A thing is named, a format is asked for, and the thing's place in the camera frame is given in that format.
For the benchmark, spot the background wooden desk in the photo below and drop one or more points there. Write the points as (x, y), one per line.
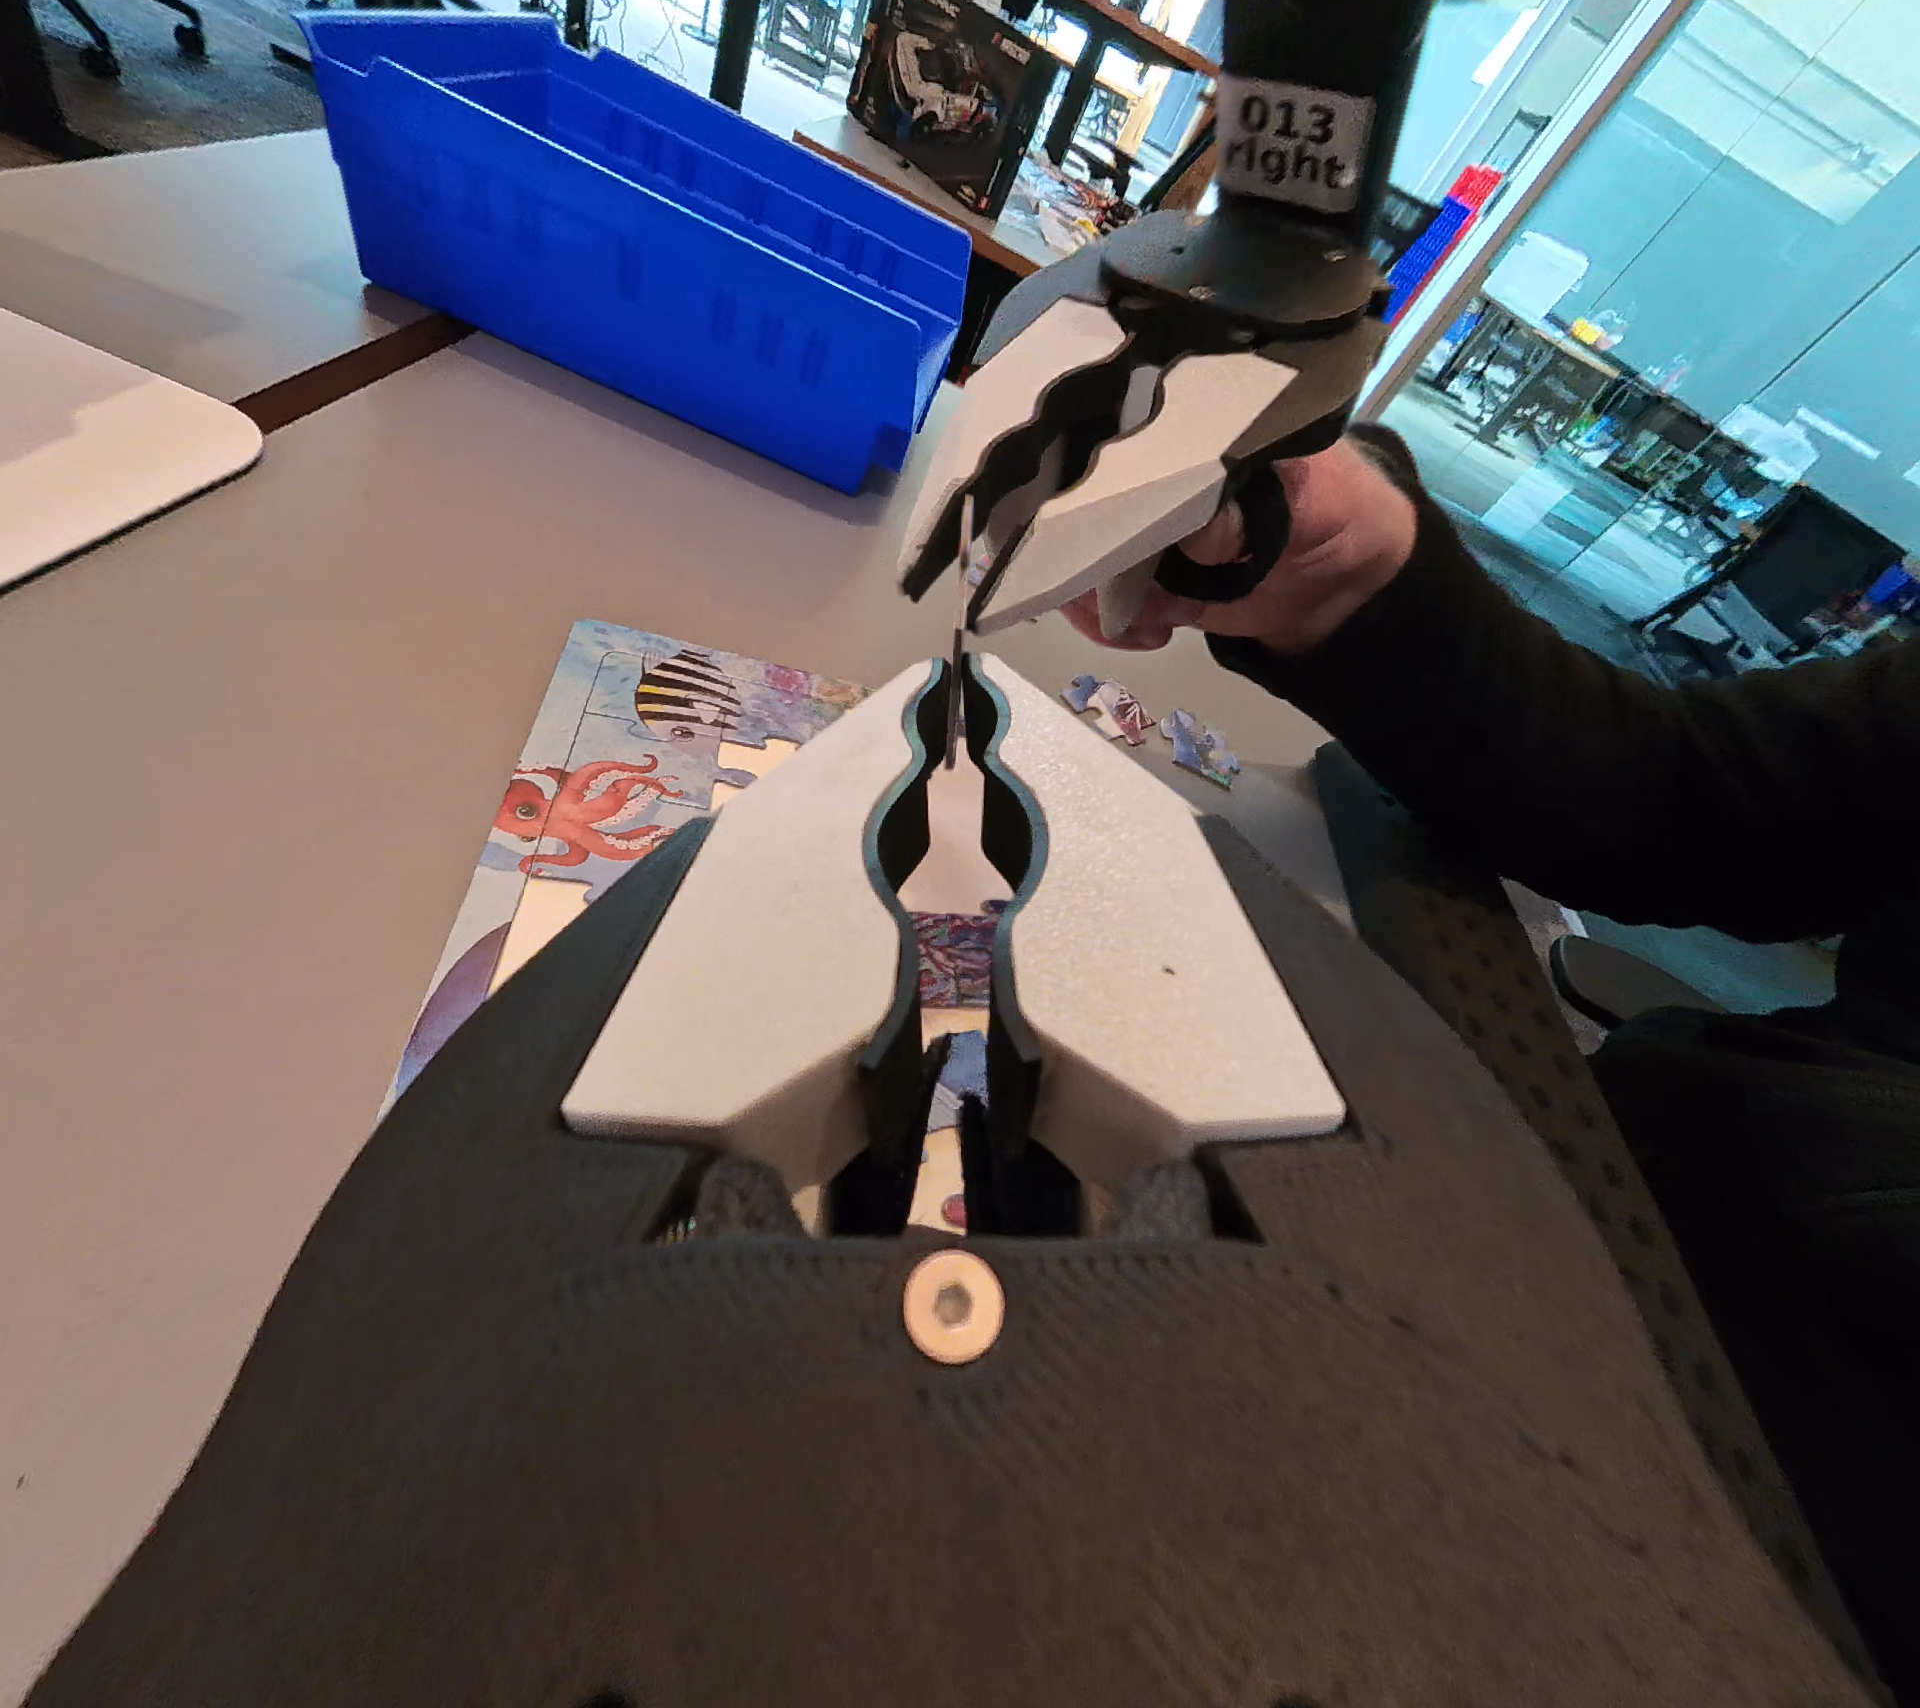
(1109, 13)

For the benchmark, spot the striped fish puzzle piece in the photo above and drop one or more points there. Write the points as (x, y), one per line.
(684, 690)

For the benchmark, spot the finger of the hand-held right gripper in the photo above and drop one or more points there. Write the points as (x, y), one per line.
(1006, 418)
(1157, 478)

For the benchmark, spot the person's black clothing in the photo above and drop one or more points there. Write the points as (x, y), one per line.
(1801, 1214)

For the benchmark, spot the striped purple puzzle piece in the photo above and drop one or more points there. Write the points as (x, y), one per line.
(957, 673)

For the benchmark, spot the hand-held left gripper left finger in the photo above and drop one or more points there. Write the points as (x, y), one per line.
(751, 975)

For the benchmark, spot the rack of red small bins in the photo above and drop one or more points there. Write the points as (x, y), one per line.
(1471, 191)

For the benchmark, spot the blue plastic bin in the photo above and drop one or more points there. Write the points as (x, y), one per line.
(603, 241)

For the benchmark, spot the black printed cardboard box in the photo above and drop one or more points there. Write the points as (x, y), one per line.
(946, 90)

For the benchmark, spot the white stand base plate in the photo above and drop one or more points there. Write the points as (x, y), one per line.
(106, 435)

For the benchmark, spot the person's right hand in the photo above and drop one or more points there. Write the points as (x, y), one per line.
(1343, 538)

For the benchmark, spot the person's right forearm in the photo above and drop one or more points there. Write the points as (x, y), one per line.
(1577, 749)

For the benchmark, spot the purple pink coral puzzle piece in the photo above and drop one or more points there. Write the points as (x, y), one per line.
(798, 694)

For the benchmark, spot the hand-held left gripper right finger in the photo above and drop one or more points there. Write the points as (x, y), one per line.
(1186, 975)

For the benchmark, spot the red coral puzzle piece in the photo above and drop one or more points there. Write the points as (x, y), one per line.
(953, 959)

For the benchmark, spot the background work table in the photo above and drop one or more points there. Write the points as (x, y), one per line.
(1589, 375)

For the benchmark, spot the rack of blue small bins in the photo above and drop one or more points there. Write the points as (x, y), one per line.
(1420, 253)

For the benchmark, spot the sea print puzzle tray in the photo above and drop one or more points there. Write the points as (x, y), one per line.
(542, 906)

